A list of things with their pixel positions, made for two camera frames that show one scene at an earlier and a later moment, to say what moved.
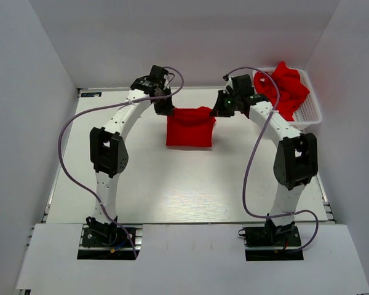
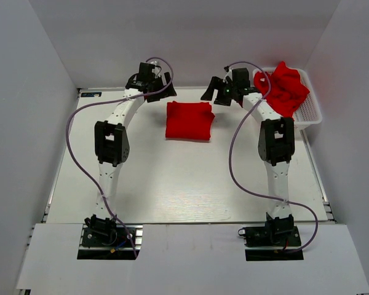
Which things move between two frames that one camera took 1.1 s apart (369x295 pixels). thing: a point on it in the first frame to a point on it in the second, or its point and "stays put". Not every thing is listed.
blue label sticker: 90,94 stays put
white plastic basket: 308,112 stays put
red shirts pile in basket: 292,90 stays put
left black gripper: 166,109 to 166,92
